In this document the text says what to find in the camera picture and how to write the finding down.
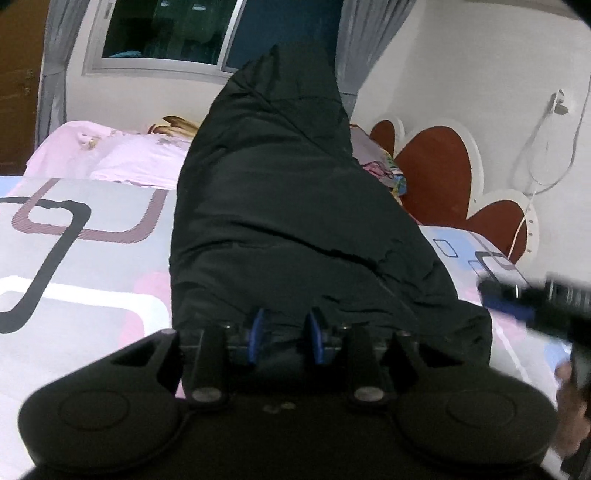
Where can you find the patterned bed sheet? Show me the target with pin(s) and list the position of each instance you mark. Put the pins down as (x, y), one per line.
(83, 258)

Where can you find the window with white frame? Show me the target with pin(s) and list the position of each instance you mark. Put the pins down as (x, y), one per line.
(184, 32)

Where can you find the stack of folded clothes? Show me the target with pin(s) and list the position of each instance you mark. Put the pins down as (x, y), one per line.
(378, 161)

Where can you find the red and white headboard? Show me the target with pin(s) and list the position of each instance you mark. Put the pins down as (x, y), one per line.
(443, 184)

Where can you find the pink blanket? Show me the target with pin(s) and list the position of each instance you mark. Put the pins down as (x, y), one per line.
(124, 152)

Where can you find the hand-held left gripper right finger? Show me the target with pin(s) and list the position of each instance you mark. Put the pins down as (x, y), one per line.
(315, 337)

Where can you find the black padded jacket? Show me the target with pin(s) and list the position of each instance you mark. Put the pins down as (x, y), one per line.
(286, 207)

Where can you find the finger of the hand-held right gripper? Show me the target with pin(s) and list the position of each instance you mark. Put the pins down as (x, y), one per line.
(505, 297)

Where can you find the brown wooden door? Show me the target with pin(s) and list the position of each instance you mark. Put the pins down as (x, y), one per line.
(18, 83)

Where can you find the person's right hand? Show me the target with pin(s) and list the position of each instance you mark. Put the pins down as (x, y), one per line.
(572, 415)

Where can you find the grey curtain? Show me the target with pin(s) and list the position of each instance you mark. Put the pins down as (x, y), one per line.
(364, 46)
(57, 64)

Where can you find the brown striped item on bed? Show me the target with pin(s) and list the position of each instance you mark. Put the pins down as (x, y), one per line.
(175, 125)

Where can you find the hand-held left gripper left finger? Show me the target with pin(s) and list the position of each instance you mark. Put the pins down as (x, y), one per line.
(256, 337)

